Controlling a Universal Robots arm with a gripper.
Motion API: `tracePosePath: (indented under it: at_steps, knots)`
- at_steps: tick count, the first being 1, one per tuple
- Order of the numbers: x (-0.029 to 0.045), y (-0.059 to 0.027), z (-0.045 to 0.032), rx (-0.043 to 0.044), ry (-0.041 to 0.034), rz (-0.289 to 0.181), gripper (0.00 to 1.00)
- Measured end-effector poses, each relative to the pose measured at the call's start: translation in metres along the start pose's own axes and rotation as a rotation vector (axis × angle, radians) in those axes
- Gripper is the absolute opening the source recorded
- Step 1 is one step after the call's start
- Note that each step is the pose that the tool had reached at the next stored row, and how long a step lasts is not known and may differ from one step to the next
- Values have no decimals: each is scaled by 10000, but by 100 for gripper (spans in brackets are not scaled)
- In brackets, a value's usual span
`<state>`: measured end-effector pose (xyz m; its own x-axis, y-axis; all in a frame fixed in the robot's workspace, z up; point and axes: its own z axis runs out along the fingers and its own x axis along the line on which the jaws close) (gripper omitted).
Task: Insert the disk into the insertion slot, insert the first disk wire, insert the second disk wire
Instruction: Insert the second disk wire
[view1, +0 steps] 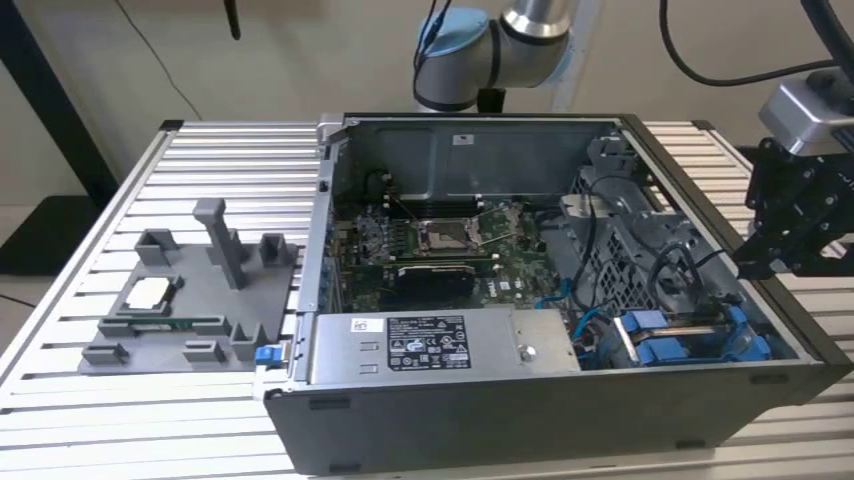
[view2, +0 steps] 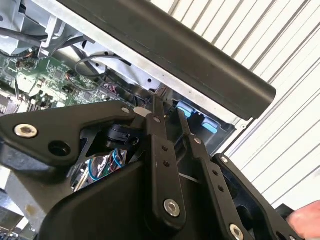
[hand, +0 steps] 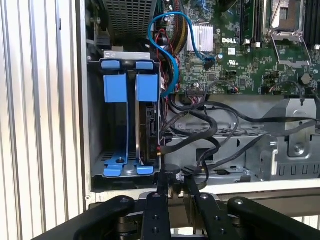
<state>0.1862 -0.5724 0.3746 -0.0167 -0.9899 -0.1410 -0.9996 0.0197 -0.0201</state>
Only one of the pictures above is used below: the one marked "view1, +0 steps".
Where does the hard disk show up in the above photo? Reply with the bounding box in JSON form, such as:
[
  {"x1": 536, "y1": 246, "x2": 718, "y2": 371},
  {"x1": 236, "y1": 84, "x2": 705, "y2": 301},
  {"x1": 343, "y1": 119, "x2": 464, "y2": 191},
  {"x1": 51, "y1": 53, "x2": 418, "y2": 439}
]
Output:
[{"x1": 614, "y1": 298, "x2": 777, "y2": 365}]

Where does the grey metal disk cage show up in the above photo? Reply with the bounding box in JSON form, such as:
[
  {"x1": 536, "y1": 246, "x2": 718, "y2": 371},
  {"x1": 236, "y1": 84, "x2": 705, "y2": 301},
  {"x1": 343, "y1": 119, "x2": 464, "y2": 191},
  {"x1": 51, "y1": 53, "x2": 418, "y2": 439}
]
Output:
[{"x1": 539, "y1": 163, "x2": 743, "y2": 322}]

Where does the black RAM slot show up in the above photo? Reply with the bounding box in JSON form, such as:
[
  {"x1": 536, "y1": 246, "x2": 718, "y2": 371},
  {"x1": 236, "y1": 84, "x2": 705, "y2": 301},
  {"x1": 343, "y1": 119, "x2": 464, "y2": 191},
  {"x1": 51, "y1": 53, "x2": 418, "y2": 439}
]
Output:
[
  {"x1": 382, "y1": 250, "x2": 503, "y2": 259},
  {"x1": 382, "y1": 256, "x2": 503, "y2": 265},
  {"x1": 382, "y1": 195, "x2": 486, "y2": 205},
  {"x1": 382, "y1": 203, "x2": 486, "y2": 212}
]

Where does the green motherboard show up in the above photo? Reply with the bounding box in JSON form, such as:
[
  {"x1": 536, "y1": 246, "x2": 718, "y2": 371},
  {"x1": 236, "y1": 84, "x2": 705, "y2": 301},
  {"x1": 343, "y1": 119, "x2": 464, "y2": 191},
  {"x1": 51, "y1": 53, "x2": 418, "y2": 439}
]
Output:
[{"x1": 330, "y1": 198, "x2": 577, "y2": 315}]

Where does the CPU socket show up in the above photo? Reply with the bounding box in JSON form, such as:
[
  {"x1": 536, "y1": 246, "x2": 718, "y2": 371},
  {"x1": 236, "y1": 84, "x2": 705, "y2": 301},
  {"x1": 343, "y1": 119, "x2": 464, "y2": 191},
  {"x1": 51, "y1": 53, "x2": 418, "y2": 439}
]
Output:
[{"x1": 414, "y1": 218, "x2": 474, "y2": 252}]

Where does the black graphics card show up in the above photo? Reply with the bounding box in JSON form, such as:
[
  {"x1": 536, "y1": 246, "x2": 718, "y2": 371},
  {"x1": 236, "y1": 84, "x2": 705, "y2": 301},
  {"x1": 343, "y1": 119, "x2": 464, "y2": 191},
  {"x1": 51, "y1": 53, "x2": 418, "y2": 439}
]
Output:
[{"x1": 395, "y1": 263, "x2": 480, "y2": 300}]

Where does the thin metal locking lever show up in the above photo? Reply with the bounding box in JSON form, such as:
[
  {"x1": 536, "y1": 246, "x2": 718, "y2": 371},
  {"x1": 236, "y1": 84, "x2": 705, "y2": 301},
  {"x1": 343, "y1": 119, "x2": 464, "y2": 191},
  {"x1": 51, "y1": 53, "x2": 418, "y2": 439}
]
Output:
[{"x1": 388, "y1": 191, "x2": 423, "y2": 225}]

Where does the dark grey PC case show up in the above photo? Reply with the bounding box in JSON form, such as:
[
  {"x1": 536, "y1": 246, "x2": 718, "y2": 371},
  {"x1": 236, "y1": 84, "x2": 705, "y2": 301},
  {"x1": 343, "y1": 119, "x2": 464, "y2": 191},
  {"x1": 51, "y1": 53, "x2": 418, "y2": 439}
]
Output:
[{"x1": 262, "y1": 111, "x2": 854, "y2": 477}]

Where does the silver power supply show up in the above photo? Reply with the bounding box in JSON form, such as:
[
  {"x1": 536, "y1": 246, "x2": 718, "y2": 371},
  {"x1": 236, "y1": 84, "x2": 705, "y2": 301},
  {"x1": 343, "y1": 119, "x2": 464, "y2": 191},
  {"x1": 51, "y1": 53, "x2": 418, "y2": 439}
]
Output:
[{"x1": 307, "y1": 306, "x2": 583, "y2": 387}]

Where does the grey parts rack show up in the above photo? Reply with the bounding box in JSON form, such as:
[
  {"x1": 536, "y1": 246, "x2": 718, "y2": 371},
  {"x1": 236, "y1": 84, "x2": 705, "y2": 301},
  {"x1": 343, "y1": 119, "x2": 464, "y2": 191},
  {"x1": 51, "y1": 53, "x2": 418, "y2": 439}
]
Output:
[{"x1": 77, "y1": 197, "x2": 303, "y2": 377}]

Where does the black hanging object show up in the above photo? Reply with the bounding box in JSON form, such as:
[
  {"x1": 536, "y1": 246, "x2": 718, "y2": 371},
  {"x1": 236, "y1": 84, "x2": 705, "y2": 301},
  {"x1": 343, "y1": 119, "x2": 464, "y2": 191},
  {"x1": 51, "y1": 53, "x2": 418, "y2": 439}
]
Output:
[{"x1": 222, "y1": 0, "x2": 244, "y2": 42}]

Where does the green RAM stick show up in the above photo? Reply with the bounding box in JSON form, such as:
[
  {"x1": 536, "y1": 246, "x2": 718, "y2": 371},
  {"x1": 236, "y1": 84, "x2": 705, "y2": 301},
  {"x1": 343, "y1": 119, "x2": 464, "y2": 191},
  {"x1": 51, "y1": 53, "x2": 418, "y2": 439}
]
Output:
[{"x1": 128, "y1": 316, "x2": 223, "y2": 335}]

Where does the silver CPU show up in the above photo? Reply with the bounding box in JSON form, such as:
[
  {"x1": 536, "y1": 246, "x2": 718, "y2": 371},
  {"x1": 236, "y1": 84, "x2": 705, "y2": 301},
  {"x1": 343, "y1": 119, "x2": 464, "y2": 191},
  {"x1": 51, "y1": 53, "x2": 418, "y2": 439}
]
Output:
[{"x1": 124, "y1": 276, "x2": 183, "y2": 312}]

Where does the black box on floor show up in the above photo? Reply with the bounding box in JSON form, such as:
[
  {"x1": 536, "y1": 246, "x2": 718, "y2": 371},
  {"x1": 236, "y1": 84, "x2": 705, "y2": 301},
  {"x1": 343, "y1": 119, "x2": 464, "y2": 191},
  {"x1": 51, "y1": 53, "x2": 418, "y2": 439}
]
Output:
[{"x1": 0, "y1": 194, "x2": 103, "y2": 277}]

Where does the black slanted pole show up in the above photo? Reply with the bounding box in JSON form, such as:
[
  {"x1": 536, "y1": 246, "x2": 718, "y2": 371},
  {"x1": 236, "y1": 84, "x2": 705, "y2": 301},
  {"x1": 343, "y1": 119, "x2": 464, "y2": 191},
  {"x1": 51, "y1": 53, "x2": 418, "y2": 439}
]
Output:
[{"x1": 0, "y1": 0, "x2": 120, "y2": 202}]

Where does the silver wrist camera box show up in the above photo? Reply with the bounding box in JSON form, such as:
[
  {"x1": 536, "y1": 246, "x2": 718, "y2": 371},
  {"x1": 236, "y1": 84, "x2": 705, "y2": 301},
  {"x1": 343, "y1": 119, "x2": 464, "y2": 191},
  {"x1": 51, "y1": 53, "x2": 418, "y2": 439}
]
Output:
[{"x1": 758, "y1": 74, "x2": 843, "y2": 155}]

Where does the black disk wire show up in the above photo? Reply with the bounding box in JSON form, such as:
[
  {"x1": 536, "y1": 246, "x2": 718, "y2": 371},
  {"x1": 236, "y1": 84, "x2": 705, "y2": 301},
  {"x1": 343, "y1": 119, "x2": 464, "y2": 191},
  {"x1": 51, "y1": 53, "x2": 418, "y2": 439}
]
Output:
[{"x1": 574, "y1": 172, "x2": 729, "y2": 314}]

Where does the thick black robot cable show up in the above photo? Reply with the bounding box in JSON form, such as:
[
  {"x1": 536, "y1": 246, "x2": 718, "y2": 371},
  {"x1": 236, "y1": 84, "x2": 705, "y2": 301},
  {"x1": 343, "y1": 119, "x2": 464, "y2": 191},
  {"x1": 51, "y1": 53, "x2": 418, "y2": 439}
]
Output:
[{"x1": 798, "y1": 0, "x2": 854, "y2": 77}]

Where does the blue disk wire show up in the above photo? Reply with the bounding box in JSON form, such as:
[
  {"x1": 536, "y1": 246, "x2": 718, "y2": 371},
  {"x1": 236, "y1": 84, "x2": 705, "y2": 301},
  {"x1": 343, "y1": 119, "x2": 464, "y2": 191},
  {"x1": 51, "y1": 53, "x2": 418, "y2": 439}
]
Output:
[{"x1": 536, "y1": 291, "x2": 626, "y2": 352}]

